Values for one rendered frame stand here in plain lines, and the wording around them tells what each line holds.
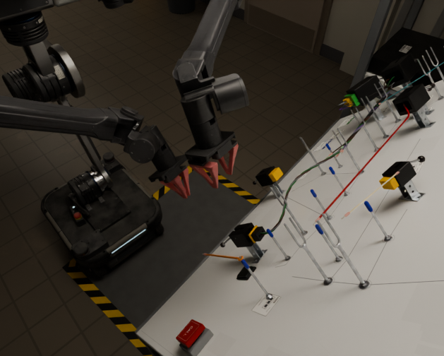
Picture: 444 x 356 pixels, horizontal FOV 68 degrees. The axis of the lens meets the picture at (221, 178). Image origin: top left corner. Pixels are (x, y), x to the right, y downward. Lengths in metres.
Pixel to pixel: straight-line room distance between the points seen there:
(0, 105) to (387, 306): 0.71
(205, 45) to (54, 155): 2.24
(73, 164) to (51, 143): 0.33
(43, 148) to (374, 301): 2.70
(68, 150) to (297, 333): 2.48
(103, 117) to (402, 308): 0.66
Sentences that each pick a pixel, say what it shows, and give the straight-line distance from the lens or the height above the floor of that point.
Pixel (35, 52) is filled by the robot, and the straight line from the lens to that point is 1.30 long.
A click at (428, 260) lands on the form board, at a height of 1.35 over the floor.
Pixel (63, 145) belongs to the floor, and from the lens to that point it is 2.92.
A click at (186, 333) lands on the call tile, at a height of 1.10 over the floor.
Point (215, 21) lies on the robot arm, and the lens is 0.82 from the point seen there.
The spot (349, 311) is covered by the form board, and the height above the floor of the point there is 1.29.
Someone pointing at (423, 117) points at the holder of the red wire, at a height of 1.25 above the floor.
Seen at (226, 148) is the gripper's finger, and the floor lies 1.33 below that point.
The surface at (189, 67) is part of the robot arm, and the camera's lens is 0.69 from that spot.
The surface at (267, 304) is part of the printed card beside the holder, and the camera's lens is 0.69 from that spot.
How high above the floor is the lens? 1.80
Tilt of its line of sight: 49 degrees down
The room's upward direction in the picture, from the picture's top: straight up
